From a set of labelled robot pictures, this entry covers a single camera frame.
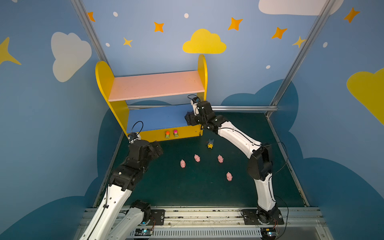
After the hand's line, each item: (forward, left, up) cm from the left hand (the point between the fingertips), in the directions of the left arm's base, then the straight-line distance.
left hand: (155, 146), depth 72 cm
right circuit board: (-32, -56, -25) cm, 70 cm away
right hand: (+23, -18, -1) cm, 30 cm away
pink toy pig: (+2, -12, -24) cm, 27 cm away
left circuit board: (-33, +5, -25) cm, 42 cm away
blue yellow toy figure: (+16, -30, -21) cm, 40 cm away
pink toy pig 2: (+6, -21, -24) cm, 32 cm away
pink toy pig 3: (+6, -36, -23) cm, 43 cm away
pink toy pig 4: (-5, -40, -23) cm, 47 cm away
